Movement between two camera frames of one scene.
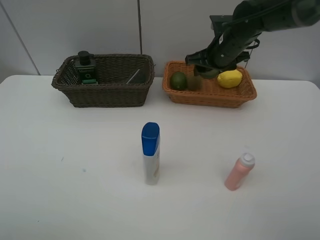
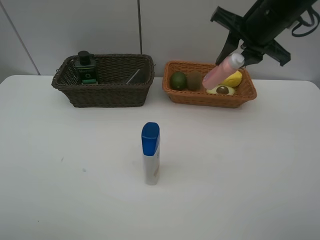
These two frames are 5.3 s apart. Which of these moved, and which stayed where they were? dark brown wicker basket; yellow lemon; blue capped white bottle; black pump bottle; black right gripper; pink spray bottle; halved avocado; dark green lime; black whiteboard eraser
Moved: halved avocado; pink spray bottle; black right gripper
Stayed: yellow lemon; blue capped white bottle; black pump bottle; dark green lime; dark brown wicker basket; black whiteboard eraser
